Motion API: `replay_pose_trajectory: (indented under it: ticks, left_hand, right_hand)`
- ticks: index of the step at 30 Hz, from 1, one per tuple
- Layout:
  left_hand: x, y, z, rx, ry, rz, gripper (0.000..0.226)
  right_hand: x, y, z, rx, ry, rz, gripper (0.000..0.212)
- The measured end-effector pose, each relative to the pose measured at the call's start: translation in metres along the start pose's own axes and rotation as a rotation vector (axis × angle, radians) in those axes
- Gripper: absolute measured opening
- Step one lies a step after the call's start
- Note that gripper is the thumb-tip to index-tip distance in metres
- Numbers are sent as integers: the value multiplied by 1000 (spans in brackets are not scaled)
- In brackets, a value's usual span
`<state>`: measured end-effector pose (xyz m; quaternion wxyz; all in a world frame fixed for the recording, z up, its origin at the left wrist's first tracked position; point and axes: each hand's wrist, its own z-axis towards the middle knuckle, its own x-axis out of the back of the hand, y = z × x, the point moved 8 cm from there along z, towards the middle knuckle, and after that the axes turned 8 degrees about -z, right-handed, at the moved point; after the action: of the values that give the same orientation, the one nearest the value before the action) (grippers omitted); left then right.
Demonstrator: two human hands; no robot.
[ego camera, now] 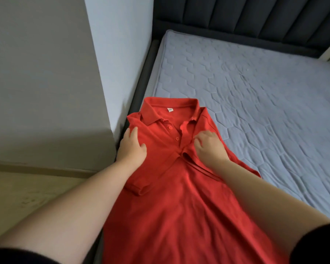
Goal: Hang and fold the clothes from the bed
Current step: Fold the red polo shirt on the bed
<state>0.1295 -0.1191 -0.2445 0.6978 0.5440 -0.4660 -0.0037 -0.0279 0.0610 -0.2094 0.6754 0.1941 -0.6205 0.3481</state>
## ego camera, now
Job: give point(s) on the person's right hand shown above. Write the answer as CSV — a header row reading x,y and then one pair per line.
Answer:
x,y
210,148

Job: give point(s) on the dark grey upholstered headboard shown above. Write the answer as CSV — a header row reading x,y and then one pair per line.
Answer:
x,y
242,16

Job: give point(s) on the person's right forearm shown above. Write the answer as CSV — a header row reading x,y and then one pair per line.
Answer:
x,y
275,200

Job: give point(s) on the person's left forearm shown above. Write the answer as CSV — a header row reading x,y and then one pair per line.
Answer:
x,y
66,217

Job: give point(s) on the red polo shirt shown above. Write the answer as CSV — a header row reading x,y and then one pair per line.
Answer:
x,y
176,217

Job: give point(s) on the person's left hand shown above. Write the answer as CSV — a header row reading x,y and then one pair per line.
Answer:
x,y
132,151

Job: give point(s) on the grey quilted bed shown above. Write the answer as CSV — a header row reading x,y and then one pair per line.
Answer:
x,y
264,90

